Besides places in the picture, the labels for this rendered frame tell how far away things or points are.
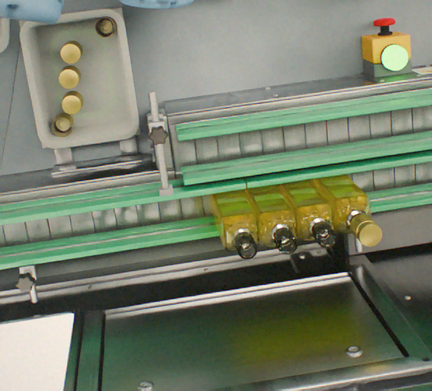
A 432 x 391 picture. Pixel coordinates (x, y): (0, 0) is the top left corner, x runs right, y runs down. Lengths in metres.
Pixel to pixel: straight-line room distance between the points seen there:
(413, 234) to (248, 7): 0.51
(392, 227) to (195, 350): 0.49
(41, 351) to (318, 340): 0.41
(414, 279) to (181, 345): 0.44
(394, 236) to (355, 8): 0.42
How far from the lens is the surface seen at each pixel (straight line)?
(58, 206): 1.30
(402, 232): 1.47
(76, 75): 1.38
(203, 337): 1.18
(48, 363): 1.18
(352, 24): 1.49
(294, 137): 1.36
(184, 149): 1.34
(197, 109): 1.33
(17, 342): 1.26
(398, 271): 1.41
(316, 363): 1.08
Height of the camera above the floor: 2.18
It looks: 74 degrees down
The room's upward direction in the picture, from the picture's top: 157 degrees clockwise
